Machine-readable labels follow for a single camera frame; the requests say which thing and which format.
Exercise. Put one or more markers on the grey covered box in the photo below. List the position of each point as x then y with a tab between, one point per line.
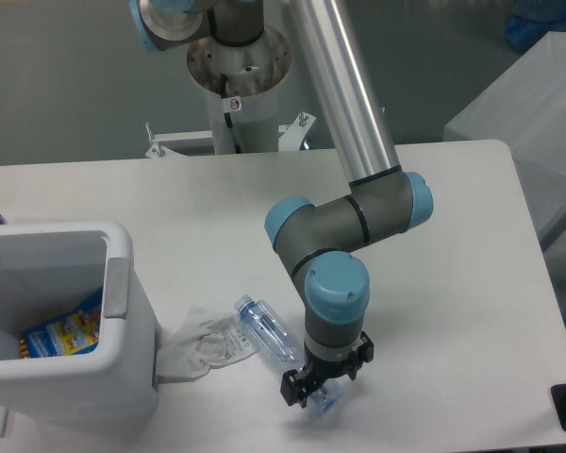
525	108

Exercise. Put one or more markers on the clear plastic water bottle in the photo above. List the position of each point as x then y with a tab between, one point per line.
281	350

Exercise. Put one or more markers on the blue plastic bag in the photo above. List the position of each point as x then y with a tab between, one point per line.
529	21

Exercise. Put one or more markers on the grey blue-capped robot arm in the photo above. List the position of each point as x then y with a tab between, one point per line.
316	243

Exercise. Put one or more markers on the white middle clamp bracket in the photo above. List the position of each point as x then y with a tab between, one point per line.
294	136

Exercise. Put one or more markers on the blue yellow snack bag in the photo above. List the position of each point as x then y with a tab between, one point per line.
74	332

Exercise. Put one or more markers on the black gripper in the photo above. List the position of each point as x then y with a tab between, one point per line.
297	385

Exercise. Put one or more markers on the white plastic wrapper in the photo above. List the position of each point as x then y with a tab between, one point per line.
206	340

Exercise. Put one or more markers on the white table clamp bracket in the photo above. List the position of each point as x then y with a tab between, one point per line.
190	144

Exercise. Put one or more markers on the white plastic trash can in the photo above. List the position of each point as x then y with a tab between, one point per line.
47	270

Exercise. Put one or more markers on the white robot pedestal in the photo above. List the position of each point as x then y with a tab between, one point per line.
241	87

